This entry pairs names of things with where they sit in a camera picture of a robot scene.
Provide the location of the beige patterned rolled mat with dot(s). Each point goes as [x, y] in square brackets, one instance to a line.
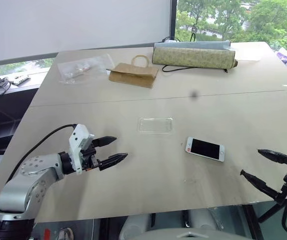
[193, 58]

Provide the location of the brown paper bag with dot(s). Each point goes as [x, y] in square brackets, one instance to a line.
[133, 75]

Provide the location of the white power strip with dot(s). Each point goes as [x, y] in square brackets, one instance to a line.
[21, 79]

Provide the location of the grey robot torso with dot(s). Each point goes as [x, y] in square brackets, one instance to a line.
[173, 225]

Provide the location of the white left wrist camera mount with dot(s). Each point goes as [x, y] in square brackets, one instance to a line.
[76, 142]

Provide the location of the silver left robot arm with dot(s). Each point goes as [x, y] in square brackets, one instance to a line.
[18, 185]

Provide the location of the white smartphone black screen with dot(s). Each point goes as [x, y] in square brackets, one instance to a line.
[206, 149]

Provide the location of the white roller blind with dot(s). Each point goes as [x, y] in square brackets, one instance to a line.
[71, 22]

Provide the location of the clear plastic phone case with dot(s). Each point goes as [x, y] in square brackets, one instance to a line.
[155, 125]

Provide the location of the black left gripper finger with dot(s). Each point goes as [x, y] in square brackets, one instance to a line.
[113, 160]
[106, 140]

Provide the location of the black table leg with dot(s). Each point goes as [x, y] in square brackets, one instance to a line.
[253, 222]

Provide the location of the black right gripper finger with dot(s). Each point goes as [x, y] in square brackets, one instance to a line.
[258, 183]
[276, 157]

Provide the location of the grey plastic wrapped roll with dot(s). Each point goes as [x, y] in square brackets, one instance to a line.
[191, 45]

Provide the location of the clear plastic bag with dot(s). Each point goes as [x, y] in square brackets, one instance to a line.
[81, 67]

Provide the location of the black window frame post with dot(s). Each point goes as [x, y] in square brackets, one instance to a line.
[173, 17]

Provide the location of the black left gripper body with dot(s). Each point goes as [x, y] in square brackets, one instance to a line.
[90, 160]

